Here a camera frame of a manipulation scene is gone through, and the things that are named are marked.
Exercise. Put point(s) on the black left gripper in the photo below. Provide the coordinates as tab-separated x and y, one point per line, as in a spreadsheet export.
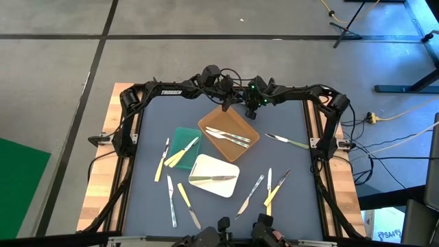
226	89

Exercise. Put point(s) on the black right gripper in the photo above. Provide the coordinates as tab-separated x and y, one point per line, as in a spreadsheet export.
259	94

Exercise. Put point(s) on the teal plastic bin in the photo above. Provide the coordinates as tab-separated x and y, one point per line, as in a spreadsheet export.
183	137

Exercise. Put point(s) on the white plastic bin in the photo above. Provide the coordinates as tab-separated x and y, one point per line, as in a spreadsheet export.
212	164

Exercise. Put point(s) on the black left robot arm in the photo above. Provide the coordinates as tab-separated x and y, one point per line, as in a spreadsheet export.
171	92

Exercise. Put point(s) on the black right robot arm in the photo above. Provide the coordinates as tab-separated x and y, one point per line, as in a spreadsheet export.
308	92

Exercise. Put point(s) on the orange plastic bin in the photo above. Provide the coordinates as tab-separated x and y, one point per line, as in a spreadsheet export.
219	123

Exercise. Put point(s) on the blue-grey table mat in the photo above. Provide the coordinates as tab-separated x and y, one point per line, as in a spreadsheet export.
298	206

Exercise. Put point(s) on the black tripod stand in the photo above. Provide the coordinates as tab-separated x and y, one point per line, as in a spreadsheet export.
346	30

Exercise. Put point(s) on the black floor beam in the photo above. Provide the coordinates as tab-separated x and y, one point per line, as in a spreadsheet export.
387	199

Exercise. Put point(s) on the white cardboard box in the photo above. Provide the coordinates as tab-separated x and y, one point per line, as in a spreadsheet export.
387	226

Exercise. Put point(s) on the green floor mat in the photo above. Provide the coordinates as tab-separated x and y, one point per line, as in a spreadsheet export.
20	188

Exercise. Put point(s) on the black desk leg frame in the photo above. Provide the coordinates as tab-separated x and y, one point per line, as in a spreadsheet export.
394	88

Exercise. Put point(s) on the black aluminium table frame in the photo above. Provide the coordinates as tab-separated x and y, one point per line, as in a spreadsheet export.
121	206

